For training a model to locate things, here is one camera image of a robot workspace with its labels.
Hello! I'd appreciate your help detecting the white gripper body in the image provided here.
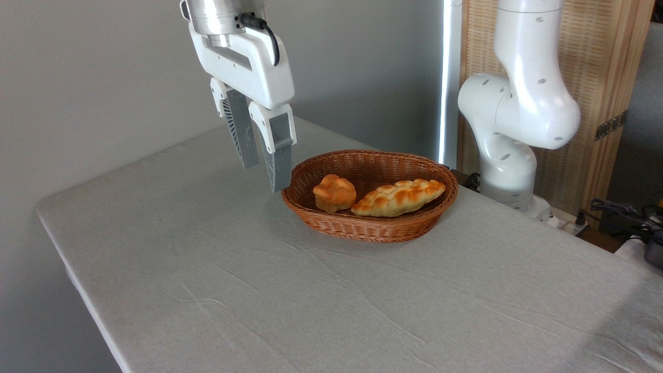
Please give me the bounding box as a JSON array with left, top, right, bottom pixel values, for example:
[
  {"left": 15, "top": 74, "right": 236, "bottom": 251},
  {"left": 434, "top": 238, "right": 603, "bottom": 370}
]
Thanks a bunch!
[{"left": 189, "top": 23, "right": 296, "bottom": 110}]

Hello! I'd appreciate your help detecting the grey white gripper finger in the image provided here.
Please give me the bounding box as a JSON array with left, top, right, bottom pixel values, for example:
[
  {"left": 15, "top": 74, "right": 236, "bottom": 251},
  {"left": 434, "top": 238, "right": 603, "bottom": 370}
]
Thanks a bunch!
[
  {"left": 249, "top": 102, "right": 297, "bottom": 193},
  {"left": 210, "top": 78, "right": 260, "bottom": 170}
]

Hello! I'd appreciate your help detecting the long braided bread loaf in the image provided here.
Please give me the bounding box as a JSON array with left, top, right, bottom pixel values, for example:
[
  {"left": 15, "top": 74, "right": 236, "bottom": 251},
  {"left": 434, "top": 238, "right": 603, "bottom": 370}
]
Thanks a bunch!
[{"left": 351, "top": 179, "right": 446, "bottom": 218}]

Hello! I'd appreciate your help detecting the round orange bread bun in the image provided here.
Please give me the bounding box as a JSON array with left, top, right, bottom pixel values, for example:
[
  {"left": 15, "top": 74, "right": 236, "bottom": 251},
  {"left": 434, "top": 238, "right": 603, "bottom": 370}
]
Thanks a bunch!
[{"left": 312, "top": 174, "right": 357, "bottom": 213}]

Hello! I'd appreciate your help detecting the brown wicker basket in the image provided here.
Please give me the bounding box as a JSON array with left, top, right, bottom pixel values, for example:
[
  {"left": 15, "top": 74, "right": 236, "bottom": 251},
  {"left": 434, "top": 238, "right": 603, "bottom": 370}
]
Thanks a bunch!
[{"left": 281, "top": 150, "right": 459, "bottom": 243}]

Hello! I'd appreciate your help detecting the grey tablecloth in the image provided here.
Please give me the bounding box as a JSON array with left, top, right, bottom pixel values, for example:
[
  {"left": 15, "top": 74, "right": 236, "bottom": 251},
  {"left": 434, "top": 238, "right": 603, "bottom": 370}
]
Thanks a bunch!
[{"left": 35, "top": 109, "right": 663, "bottom": 373}]

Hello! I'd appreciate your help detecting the black clamp behind table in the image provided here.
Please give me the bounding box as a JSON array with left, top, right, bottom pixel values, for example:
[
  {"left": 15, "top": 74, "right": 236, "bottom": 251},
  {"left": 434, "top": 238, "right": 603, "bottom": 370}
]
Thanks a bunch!
[{"left": 450, "top": 168, "right": 481, "bottom": 192}]

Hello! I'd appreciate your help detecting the white power strip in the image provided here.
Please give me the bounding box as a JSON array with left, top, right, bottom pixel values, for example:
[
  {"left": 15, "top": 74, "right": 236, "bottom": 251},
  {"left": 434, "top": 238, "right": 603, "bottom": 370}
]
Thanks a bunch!
[{"left": 541, "top": 207, "right": 590, "bottom": 235}]

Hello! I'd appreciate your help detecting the dark metal screen hinge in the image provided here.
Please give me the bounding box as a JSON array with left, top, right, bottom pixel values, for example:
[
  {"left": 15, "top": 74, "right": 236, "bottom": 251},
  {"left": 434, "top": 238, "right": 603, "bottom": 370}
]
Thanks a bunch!
[{"left": 595, "top": 110, "right": 629, "bottom": 141}]

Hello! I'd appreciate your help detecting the wooden bamboo folding screen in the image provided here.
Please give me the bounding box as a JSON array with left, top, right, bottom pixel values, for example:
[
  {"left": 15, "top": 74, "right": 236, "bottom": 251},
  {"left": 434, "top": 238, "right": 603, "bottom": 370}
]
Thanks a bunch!
[{"left": 458, "top": 0, "right": 656, "bottom": 216}]

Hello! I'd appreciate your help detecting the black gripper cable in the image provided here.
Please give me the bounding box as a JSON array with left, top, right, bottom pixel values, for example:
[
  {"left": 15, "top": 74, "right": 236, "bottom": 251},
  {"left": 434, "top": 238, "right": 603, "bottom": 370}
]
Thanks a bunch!
[{"left": 238, "top": 13, "right": 281, "bottom": 67}]

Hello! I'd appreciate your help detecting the black cable bundle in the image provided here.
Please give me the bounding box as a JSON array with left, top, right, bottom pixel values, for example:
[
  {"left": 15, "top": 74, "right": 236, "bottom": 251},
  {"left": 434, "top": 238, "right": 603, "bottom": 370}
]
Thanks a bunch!
[{"left": 578, "top": 198, "right": 663, "bottom": 245}]

